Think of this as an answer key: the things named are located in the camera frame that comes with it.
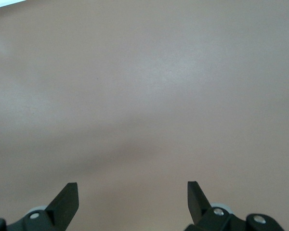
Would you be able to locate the brown table cover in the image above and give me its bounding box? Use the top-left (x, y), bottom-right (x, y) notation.
top-left (0, 0), bottom-right (289, 231)

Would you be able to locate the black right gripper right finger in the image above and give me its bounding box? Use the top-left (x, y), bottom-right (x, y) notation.
top-left (184, 181), bottom-right (285, 231)

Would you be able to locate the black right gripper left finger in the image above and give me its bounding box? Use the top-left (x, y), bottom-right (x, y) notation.
top-left (0, 182), bottom-right (79, 231)

